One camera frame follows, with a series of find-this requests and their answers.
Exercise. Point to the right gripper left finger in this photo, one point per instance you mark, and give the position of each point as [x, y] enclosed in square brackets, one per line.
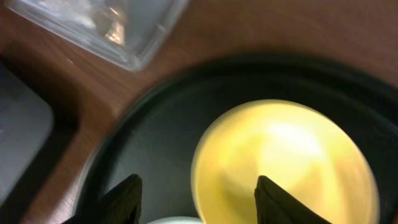
[121, 205]

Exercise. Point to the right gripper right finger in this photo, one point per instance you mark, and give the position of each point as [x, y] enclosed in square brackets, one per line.
[274, 205]

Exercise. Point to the grey plate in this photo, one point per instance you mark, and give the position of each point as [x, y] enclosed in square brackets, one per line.
[177, 220]

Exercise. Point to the yellow bowl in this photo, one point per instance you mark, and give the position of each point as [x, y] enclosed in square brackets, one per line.
[302, 151]

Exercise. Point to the clear plastic waste bin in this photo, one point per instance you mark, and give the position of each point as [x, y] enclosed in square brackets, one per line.
[127, 33]

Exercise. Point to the round black serving tray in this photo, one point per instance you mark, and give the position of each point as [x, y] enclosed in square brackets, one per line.
[156, 137]

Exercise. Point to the black rectangular tray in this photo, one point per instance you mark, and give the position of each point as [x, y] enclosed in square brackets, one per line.
[34, 134]

